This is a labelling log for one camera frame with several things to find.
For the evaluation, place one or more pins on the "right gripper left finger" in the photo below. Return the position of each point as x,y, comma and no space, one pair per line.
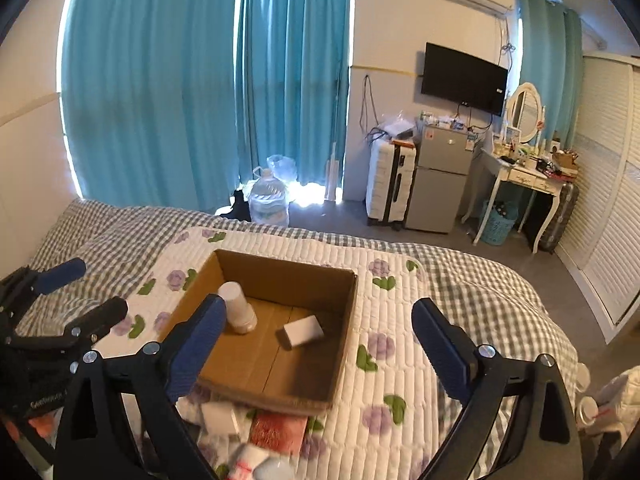
94,438

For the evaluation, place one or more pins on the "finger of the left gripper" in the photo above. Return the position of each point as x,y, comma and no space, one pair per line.
80,334
27,281

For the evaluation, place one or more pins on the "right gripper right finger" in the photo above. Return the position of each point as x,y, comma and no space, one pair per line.
541,441

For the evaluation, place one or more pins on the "white plug charger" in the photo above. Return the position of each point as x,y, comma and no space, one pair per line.
220,419

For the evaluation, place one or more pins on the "white red-capped tube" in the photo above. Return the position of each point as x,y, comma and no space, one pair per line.
248,459

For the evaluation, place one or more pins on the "white cylindrical bottle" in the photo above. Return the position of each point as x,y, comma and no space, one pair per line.
240,314

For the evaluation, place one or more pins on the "red rose-pattern card case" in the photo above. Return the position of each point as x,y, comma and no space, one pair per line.
280,433

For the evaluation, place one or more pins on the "white square adapter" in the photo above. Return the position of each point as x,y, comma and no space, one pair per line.
303,331

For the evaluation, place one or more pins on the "person's left hand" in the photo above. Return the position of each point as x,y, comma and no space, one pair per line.
44,425

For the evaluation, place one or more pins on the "grey checkered bed sheet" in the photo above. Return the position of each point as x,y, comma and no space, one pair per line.
120,245

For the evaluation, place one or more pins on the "floral quilted bedspread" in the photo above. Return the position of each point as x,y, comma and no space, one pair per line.
390,415

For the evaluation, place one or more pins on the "light blue earbud case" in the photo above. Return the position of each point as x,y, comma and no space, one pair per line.
274,468

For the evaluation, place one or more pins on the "open cardboard box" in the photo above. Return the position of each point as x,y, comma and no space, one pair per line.
260,369

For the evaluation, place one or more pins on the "white louvered wardrobe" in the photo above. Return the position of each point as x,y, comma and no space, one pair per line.
600,246

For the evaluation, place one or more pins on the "teal laundry basket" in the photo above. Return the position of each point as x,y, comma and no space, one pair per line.
500,223

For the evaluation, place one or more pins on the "large water jug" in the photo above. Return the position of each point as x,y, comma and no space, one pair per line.
268,199

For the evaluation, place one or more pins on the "silver mini fridge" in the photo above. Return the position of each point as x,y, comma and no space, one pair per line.
442,166

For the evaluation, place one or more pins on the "white dressing table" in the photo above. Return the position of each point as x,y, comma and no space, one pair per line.
563,195

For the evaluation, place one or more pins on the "clear plastic bag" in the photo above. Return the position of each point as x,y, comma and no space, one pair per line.
283,167

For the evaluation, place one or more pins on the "blue window curtain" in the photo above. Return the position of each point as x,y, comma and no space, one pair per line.
175,102

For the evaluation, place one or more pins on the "white suitcase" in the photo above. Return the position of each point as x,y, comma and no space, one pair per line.
389,183

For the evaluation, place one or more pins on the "oval vanity mirror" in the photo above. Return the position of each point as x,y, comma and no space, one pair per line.
524,111

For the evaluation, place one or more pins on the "teal side curtain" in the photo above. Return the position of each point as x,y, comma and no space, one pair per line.
552,62

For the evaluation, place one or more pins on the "black wall television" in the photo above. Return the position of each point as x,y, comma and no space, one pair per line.
463,79

